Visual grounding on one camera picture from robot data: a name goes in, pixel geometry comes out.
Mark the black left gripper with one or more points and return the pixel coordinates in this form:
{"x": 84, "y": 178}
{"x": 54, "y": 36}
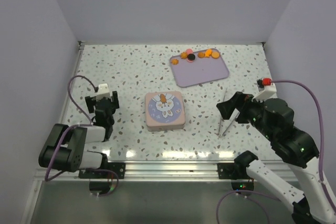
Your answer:
{"x": 90, "y": 102}

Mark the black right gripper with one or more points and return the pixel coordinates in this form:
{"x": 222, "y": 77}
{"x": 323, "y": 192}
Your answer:
{"x": 227, "y": 107}

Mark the metal serving tongs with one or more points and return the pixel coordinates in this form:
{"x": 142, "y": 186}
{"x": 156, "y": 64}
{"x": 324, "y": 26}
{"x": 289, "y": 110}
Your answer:
{"x": 221, "y": 128}

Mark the orange swirl cookie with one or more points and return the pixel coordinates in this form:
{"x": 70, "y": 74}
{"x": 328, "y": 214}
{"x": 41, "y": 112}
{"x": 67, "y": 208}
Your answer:
{"x": 201, "y": 54}
{"x": 174, "y": 61}
{"x": 183, "y": 55}

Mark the silver tin lid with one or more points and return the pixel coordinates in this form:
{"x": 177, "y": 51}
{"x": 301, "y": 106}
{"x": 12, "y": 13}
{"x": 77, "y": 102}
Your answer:
{"x": 164, "y": 108}

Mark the square cookie tin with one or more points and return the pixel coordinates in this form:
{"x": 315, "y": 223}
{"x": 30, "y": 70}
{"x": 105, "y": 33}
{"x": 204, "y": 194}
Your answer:
{"x": 165, "y": 127}

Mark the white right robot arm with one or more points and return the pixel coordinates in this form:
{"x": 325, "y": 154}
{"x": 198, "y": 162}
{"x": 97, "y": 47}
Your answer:
{"x": 314, "y": 202}

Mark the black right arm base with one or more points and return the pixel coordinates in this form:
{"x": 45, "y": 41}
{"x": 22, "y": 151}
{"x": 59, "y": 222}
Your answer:
{"x": 232, "y": 171}

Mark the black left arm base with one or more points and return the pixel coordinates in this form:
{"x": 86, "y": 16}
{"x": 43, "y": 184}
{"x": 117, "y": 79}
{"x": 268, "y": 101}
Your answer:
{"x": 102, "y": 172}

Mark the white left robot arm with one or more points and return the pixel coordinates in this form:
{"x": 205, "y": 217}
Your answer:
{"x": 64, "y": 149}

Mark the lavender cookie tray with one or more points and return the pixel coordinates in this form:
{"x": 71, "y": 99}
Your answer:
{"x": 201, "y": 70}

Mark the orange round cookie right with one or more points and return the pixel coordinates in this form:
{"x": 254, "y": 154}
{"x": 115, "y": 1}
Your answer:
{"x": 215, "y": 54}

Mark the orange fish cookie top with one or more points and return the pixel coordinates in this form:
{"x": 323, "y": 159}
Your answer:
{"x": 208, "y": 53}

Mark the black sandwich cookie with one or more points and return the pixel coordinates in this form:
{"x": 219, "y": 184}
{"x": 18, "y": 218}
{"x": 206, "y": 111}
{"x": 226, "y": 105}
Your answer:
{"x": 190, "y": 57}

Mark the orange swirl cookie top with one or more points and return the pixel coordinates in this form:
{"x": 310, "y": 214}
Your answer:
{"x": 183, "y": 55}

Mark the pink round cookie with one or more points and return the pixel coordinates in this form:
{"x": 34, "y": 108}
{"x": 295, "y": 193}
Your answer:
{"x": 189, "y": 51}

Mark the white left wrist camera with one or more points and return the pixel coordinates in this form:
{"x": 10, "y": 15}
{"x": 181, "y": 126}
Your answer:
{"x": 103, "y": 92}

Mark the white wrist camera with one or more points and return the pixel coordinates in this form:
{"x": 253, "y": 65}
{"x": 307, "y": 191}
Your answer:
{"x": 265, "y": 92}
{"x": 103, "y": 92}

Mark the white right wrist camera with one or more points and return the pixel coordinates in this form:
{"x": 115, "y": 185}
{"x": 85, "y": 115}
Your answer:
{"x": 265, "y": 92}

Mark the red right cable connector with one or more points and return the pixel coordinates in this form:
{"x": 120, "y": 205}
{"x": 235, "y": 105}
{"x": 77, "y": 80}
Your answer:
{"x": 264, "y": 82}

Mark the aluminium front rail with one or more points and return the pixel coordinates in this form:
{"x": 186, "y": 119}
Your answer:
{"x": 171, "y": 171}

